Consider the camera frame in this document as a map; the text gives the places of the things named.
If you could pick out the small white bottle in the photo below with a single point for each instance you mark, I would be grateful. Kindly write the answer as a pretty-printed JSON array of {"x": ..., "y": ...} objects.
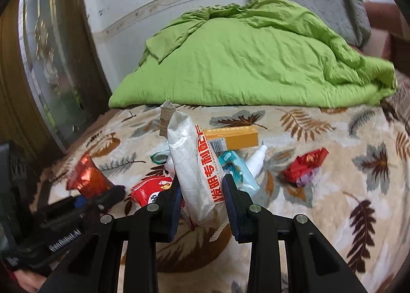
[{"x": 256, "y": 161}]

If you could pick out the green quilt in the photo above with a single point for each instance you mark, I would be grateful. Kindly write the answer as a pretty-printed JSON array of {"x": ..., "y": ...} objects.
[{"x": 266, "y": 52}]

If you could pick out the grey quilted pillow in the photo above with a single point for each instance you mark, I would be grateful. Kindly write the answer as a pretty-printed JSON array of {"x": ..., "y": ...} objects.
[{"x": 348, "y": 18}]

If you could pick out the leaf-patterned beige blanket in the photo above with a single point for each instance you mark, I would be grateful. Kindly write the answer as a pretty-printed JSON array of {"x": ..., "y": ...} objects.
[{"x": 359, "y": 197}]

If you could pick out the red candy wrapper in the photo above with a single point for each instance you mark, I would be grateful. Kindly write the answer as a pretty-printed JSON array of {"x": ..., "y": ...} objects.
[{"x": 304, "y": 168}]

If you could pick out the white red-lettered plastic bag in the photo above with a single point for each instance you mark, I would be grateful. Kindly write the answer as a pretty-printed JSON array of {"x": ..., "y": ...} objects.
[{"x": 196, "y": 167}]

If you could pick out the left hand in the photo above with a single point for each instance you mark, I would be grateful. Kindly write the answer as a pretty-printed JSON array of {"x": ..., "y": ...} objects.
[{"x": 26, "y": 281}]

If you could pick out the orange medicine box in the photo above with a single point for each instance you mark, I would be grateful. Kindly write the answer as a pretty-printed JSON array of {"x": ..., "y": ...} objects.
[{"x": 232, "y": 138}]

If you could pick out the red foil wrapper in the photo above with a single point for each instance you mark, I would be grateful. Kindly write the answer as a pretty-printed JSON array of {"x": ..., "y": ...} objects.
[{"x": 87, "y": 179}]

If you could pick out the teal tissue pack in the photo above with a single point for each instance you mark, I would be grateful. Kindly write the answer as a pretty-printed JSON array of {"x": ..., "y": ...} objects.
[{"x": 233, "y": 164}]

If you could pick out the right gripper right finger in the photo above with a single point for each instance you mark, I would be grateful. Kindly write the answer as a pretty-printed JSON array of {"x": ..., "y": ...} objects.
[{"x": 252, "y": 223}]

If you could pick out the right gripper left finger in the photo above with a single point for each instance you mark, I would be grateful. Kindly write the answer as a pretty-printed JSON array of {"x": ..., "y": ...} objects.
[{"x": 153, "y": 223}]

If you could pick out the brown padded headboard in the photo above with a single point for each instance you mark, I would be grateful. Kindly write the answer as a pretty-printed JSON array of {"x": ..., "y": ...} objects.
[{"x": 389, "y": 37}]

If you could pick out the wooden glass door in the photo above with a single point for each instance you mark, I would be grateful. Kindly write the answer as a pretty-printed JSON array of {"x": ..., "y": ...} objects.
[{"x": 52, "y": 84}]

